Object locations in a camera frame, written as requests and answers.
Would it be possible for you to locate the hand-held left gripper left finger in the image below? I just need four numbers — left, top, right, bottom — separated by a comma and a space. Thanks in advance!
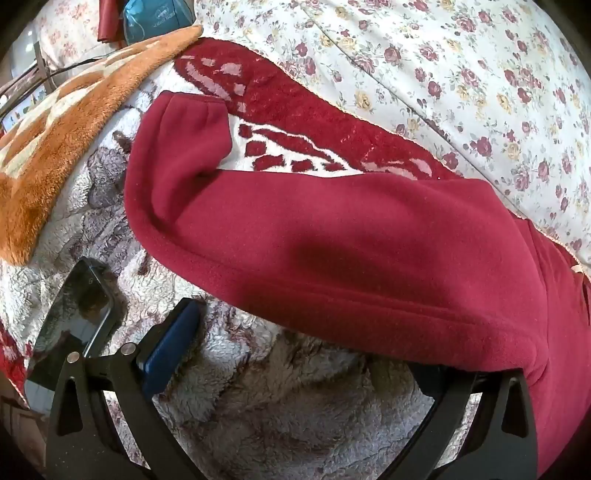
45, 298, 207, 480

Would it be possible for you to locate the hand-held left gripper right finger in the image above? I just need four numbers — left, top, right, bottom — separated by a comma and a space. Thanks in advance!
410, 364, 542, 480

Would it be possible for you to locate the red fleece garment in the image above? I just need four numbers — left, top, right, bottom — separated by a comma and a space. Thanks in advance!
124, 91, 591, 480

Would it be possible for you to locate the black smartphone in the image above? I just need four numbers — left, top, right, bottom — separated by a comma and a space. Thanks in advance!
23, 257, 124, 412

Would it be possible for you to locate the red and white plush blanket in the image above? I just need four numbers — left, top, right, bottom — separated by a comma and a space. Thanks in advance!
0, 37, 591, 480

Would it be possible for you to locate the orange plush blanket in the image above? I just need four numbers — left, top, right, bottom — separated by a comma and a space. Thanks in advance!
0, 25, 204, 267

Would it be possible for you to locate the blue bag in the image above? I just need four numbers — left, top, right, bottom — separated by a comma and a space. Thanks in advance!
121, 0, 195, 45

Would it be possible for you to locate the dark red cloth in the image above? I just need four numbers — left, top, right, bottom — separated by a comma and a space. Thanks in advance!
97, 0, 126, 45

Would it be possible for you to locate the floral bed sheet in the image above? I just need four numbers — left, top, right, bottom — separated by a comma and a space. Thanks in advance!
36, 0, 591, 278

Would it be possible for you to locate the black cable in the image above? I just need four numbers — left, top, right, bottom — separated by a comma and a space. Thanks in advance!
45, 52, 122, 78

